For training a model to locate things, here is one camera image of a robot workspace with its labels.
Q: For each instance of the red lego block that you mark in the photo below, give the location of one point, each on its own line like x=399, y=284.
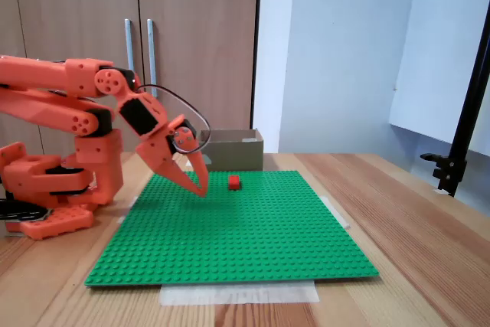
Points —
x=234, y=183

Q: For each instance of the open cardboard box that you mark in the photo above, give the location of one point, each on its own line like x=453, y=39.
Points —
x=237, y=154

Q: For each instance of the green lego baseplate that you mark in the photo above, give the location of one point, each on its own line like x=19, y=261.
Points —
x=237, y=235

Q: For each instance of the translucent masking tape strip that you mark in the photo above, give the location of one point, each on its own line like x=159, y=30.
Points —
x=237, y=293
x=337, y=212
x=126, y=212

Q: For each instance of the brown wooden cabinet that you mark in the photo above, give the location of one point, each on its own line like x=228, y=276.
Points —
x=191, y=36

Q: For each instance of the white panel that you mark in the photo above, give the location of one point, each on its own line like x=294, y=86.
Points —
x=432, y=74

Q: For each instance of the black clamp stand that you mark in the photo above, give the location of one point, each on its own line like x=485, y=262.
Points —
x=448, y=170

